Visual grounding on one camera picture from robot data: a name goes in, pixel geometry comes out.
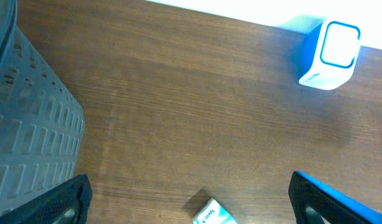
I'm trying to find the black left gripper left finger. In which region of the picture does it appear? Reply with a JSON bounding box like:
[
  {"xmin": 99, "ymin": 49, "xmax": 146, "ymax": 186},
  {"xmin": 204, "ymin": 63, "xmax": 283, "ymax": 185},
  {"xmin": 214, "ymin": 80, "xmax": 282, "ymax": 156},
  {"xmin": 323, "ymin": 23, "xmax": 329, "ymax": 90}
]
[{"xmin": 0, "ymin": 174, "xmax": 92, "ymax": 224}]

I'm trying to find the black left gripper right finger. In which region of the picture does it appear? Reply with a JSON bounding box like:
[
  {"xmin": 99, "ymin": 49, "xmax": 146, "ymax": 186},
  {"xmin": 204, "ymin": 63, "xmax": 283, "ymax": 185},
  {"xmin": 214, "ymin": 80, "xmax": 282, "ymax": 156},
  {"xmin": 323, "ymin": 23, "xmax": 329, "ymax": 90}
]
[{"xmin": 288, "ymin": 171, "xmax": 382, "ymax": 224}]

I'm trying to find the teal tissue packet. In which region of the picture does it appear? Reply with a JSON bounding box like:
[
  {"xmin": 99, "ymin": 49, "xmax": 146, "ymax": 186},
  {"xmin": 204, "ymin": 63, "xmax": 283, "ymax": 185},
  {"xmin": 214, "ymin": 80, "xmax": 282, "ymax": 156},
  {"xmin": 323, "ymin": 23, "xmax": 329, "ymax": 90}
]
[{"xmin": 192, "ymin": 198, "xmax": 238, "ymax": 224}]

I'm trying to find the white barcode scanner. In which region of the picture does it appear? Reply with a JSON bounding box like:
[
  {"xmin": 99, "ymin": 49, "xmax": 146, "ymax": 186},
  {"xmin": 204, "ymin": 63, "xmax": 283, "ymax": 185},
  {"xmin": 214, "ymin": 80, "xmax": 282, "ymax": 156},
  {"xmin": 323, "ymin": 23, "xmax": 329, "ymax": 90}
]
[{"xmin": 299, "ymin": 19, "xmax": 361, "ymax": 90}]

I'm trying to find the grey plastic mesh basket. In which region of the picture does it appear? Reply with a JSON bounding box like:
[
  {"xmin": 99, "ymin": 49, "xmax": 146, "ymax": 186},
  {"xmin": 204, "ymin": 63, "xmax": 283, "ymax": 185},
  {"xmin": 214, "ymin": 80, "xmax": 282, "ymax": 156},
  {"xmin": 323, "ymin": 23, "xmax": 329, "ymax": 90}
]
[{"xmin": 0, "ymin": 0, "xmax": 85, "ymax": 216}]

